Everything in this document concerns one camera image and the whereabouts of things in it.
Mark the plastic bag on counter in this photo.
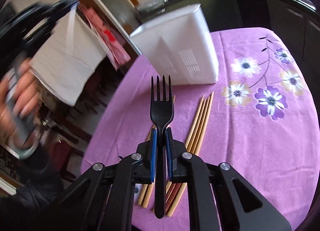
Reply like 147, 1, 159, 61
135, 0, 168, 13

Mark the white plastic utensil holder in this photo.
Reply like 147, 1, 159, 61
130, 3, 219, 85

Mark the black plastic fork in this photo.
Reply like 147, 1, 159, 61
150, 77, 174, 219

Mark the person's left hand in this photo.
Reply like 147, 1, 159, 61
1, 58, 40, 149

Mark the white hanging cloth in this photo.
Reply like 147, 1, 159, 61
31, 11, 106, 106

